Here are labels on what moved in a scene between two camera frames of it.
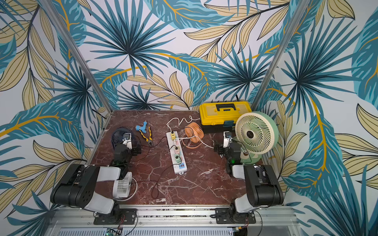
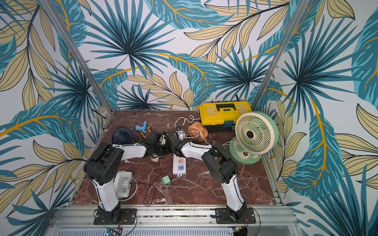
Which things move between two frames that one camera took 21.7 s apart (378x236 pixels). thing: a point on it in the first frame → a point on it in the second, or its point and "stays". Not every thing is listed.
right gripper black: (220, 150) → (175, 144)
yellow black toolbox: (218, 117) stays
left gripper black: (135, 152) → (168, 149)
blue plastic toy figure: (142, 128) stays
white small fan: (121, 188) stays
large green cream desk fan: (257, 132) stays
